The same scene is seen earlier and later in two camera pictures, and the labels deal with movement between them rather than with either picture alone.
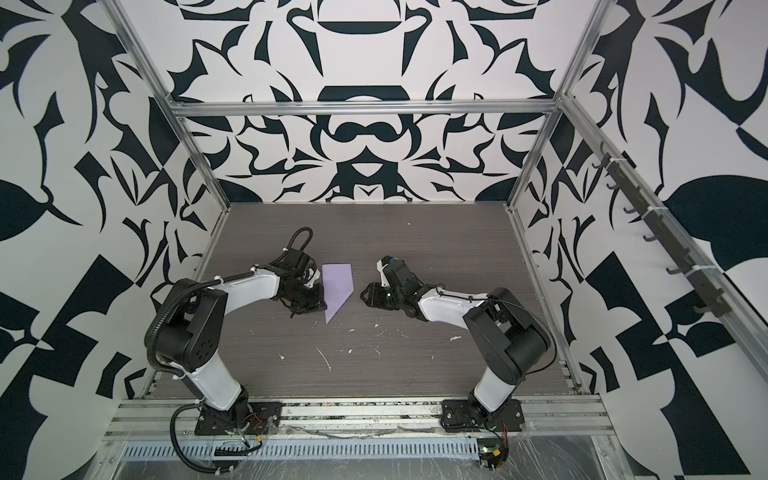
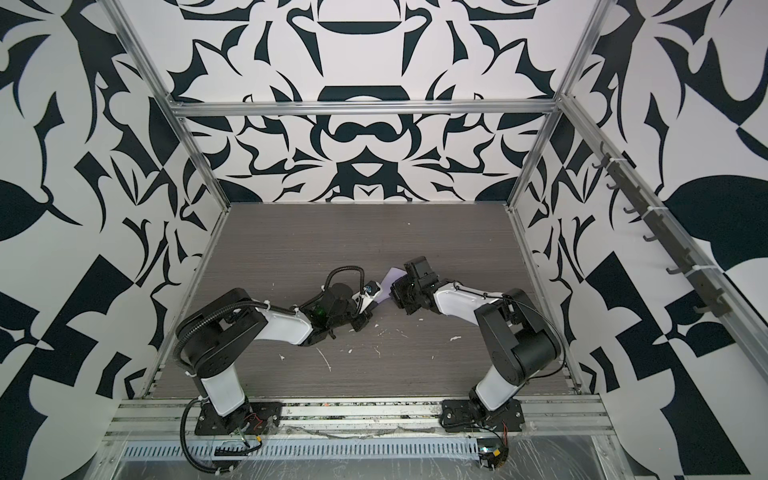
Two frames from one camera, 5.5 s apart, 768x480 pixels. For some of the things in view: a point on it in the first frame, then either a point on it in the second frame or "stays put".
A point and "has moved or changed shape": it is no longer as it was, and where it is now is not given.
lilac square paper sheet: [338, 286] has moved or changed shape
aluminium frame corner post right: [520, 179] stays put
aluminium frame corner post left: [123, 25] stays put
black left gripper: [318, 305] -> [364, 320]
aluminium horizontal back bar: [367, 106] stays put
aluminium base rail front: [578, 417] stays put
